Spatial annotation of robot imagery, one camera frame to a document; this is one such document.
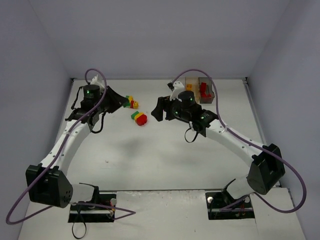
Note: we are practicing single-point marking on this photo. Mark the green yellow red lego stack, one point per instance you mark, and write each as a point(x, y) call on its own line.
point(131, 103)

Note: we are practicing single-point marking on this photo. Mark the yellow rounded lego brick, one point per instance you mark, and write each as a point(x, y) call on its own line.
point(189, 87)

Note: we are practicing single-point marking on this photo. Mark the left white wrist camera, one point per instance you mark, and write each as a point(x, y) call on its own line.
point(96, 80)

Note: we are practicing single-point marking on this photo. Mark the amber plastic container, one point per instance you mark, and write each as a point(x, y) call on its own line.
point(193, 84)

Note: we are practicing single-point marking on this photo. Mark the red lego brick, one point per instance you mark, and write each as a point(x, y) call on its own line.
point(203, 88)
point(205, 95)

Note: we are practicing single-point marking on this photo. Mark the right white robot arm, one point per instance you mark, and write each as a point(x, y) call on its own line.
point(265, 167)

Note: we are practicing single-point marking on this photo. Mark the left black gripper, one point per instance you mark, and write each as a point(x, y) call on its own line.
point(111, 99)

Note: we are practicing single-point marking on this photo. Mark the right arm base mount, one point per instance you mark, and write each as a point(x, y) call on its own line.
point(221, 206)

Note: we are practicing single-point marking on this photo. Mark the green yellow red rounded stack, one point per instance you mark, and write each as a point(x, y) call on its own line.
point(139, 117)

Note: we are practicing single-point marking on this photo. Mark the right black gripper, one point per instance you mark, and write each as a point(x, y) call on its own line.
point(165, 109)

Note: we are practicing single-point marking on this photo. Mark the dark grey plastic container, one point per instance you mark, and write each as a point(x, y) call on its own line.
point(209, 90)

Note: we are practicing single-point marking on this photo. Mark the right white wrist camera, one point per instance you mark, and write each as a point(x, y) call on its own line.
point(176, 88)

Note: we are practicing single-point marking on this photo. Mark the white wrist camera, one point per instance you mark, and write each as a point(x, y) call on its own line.
point(176, 88)
point(96, 80)

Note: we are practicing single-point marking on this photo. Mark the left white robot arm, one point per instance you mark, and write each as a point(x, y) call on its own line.
point(47, 182)

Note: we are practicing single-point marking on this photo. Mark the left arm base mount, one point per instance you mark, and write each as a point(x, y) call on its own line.
point(88, 205)

